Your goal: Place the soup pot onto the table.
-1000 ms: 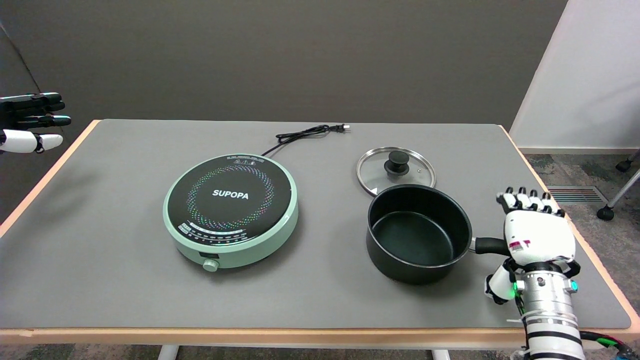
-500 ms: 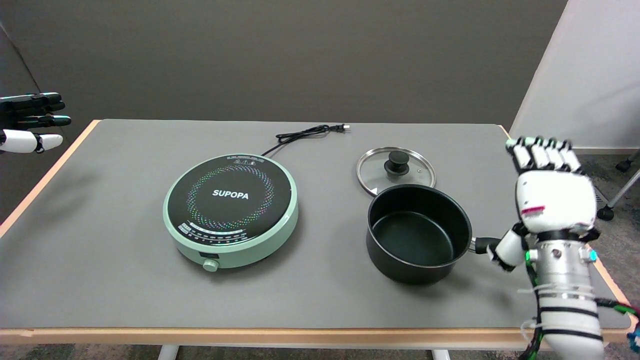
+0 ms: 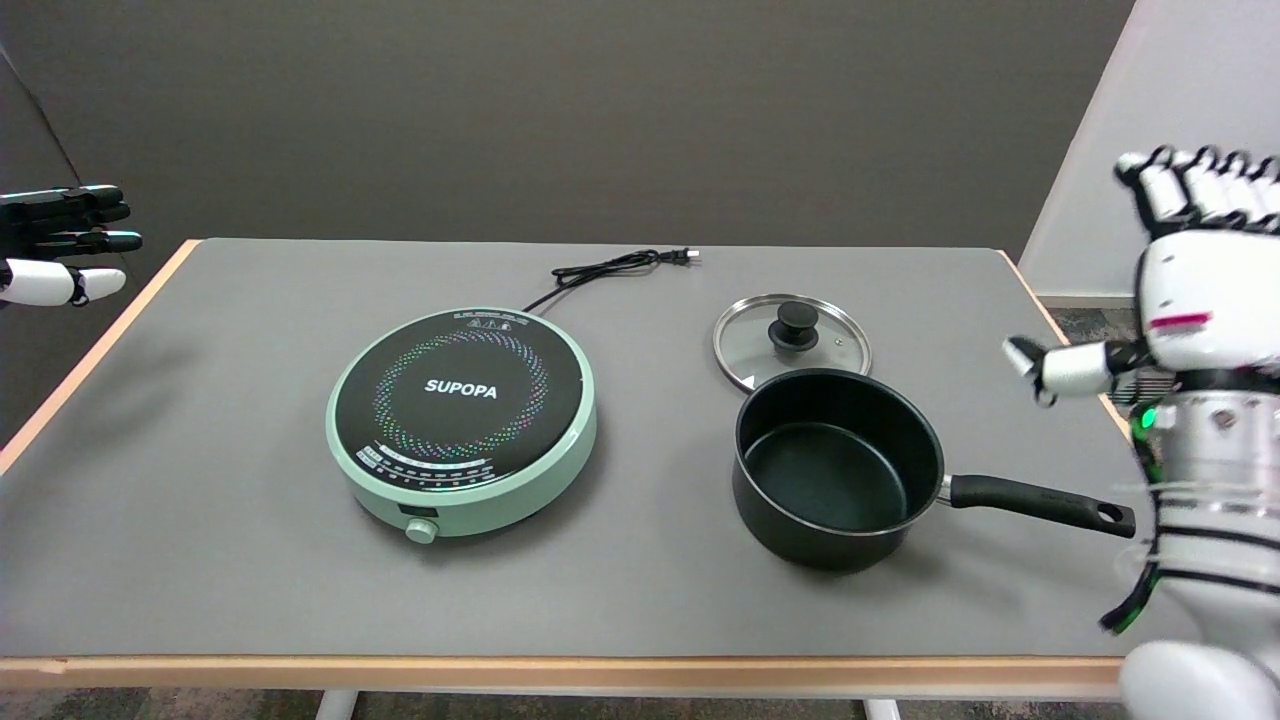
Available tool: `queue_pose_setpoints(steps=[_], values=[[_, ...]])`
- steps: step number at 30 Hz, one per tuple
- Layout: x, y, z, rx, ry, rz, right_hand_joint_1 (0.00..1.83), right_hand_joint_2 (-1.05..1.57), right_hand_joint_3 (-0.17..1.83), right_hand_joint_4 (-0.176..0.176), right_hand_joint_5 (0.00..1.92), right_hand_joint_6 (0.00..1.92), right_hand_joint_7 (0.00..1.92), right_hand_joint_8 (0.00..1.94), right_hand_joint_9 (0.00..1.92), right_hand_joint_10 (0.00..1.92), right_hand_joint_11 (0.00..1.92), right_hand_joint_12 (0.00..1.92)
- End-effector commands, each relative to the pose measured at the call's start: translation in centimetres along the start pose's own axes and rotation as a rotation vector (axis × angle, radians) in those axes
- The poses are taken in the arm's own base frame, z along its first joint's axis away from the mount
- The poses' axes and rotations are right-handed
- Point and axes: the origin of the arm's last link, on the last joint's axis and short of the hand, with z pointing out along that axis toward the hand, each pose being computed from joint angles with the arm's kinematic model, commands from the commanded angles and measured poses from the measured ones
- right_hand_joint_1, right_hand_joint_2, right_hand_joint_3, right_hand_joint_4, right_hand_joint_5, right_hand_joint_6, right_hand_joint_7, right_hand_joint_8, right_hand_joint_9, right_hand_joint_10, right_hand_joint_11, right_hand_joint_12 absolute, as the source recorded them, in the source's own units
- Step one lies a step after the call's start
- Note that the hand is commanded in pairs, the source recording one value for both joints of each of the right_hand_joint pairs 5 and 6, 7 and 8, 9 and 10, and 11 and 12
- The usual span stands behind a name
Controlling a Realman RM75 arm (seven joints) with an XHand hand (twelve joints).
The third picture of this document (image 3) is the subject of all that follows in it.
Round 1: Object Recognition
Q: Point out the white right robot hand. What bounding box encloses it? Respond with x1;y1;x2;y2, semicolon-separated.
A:
1003;145;1280;406

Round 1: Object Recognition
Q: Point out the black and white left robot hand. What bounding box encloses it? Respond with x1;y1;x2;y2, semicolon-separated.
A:
0;185;144;309

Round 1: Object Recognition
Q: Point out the black soup pot with handle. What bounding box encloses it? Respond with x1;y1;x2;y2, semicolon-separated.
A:
731;368;1137;574

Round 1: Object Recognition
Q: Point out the glass pot lid black knob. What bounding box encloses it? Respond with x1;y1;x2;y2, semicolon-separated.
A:
712;293;873;393

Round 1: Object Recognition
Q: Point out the grey table mat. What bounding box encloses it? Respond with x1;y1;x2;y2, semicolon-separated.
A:
0;238;1171;659

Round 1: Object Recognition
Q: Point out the green round induction cooker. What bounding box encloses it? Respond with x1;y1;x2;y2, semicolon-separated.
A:
325;307;599;546

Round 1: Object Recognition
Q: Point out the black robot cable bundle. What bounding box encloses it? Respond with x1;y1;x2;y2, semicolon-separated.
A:
1100;560;1163;636

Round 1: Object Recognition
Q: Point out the black power cord with plug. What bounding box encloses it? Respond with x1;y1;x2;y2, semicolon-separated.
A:
522;248;699;315

